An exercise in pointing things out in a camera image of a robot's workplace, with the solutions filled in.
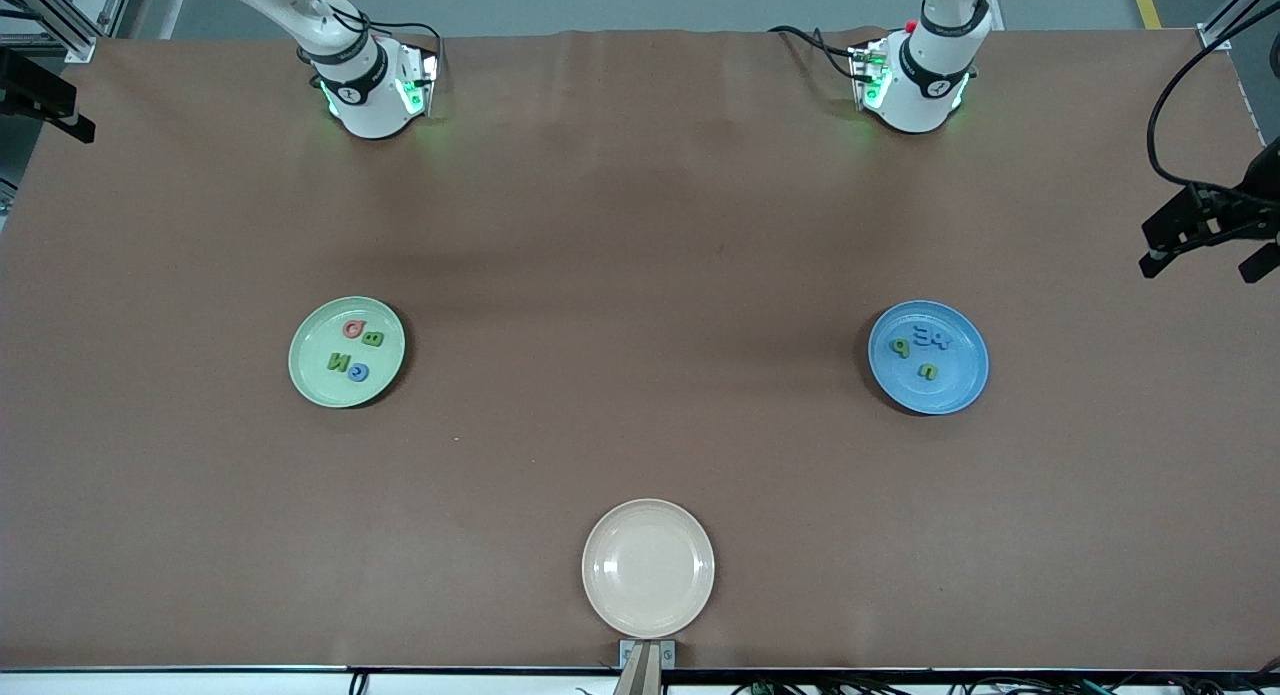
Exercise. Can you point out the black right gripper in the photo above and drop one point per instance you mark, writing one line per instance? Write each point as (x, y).
(30, 87)

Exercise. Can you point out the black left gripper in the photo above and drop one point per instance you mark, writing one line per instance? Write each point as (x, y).
(1262, 178)

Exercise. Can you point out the green foam letter p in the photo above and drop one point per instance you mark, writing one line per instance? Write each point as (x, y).
(900, 348)

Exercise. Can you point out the red foam letter Q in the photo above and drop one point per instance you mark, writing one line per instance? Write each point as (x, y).
(353, 328)

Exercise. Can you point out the green foam letter N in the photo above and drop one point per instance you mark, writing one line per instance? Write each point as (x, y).
(338, 363)

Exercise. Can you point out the green foam letter B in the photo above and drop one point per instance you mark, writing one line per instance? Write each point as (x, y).
(372, 338)

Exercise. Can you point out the blue foam letter C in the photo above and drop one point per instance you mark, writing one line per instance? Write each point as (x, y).
(353, 373)

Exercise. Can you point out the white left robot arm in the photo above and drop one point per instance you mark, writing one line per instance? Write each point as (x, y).
(920, 95)

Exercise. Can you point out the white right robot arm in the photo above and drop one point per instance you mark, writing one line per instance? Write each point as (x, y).
(365, 105)

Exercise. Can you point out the blue plate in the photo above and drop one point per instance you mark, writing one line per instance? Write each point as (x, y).
(960, 370)

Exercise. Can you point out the light green plate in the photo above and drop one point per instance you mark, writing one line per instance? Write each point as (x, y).
(315, 335)

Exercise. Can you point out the grey metal connector plate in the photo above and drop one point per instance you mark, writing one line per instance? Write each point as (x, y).
(420, 80)
(868, 75)

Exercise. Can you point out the large table cover sheet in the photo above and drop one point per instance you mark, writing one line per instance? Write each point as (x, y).
(640, 445)

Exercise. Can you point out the beige plate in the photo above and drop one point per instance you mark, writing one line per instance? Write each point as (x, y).
(648, 570)

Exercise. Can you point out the aluminium frame profile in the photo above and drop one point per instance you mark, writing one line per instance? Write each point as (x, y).
(75, 45)
(1215, 37)

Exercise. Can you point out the grey metal post bracket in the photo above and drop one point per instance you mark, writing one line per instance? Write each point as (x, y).
(627, 653)

